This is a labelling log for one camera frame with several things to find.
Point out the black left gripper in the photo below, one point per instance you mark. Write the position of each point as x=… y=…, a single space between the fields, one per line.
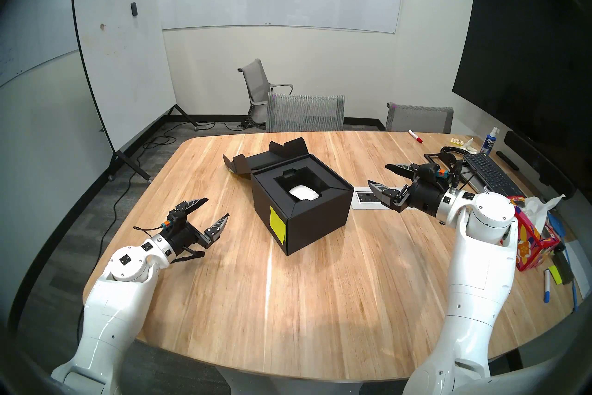
x=189 y=239

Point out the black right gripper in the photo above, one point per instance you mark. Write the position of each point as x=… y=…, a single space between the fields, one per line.
x=428 y=197

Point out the white computer mouse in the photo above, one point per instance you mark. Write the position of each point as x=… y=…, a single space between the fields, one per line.
x=304 y=192

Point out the black cardboard box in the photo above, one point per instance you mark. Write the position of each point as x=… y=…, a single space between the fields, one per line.
x=314 y=227

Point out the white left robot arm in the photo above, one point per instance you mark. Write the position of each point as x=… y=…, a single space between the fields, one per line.
x=115 y=306

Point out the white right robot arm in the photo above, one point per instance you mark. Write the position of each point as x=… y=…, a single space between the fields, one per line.
x=476 y=269

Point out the black foam box insert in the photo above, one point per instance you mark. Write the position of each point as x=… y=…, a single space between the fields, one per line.
x=333 y=195

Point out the yellow rectangular box sticker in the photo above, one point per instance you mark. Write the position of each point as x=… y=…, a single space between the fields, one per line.
x=277 y=225

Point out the red floral tissue box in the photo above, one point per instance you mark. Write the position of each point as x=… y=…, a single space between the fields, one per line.
x=532 y=250

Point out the silver table power outlet panel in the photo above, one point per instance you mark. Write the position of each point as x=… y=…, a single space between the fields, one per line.
x=363 y=197

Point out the red whiteboard marker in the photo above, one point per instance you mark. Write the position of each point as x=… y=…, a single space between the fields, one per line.
x=415 y=136

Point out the grey fabric chair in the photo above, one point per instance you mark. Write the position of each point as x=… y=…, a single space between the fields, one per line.
x=418 y=118

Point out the black keyboard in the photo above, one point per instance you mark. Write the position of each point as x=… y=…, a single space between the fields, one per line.
x=490 y=174
x=476 y=186

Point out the crumpled white tissue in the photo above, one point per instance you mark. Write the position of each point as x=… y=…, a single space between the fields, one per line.
x=469 y=145

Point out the whiteboard cleaner spray bottle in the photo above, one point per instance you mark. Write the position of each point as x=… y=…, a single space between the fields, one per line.
x=488 y=144

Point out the grey mesh chair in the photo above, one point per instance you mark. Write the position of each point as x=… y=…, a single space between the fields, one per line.
x=305 y=114

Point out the black video bar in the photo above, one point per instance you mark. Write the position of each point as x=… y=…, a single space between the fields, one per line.
x=536 y=162

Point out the grey office chair with armrests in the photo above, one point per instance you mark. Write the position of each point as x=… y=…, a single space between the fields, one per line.
x=256 y=77

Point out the rolling whiteboard on black stand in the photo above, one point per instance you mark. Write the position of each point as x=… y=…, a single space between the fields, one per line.
x=125 y=65

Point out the blue whiteboard marker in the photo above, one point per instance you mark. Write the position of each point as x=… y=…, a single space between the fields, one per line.
x=546 y=283

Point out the yellow sticky note pad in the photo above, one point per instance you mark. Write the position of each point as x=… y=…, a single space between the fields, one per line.
x=555 y=275

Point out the large black whiteboard eraser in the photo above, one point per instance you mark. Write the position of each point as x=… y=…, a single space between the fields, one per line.
x=565 y=267

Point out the white paper sheet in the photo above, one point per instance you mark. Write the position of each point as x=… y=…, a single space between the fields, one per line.
x=582 y=264

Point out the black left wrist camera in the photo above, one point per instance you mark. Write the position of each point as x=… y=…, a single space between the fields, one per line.
x=175 y=217

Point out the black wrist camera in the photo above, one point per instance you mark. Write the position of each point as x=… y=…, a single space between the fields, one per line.
x=175 y=217
x=430 y=171

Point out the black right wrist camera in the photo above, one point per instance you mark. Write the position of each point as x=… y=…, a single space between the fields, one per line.
x=430 y=171

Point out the large black wall screen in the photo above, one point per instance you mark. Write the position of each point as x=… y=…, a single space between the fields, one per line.
x=522 y=51

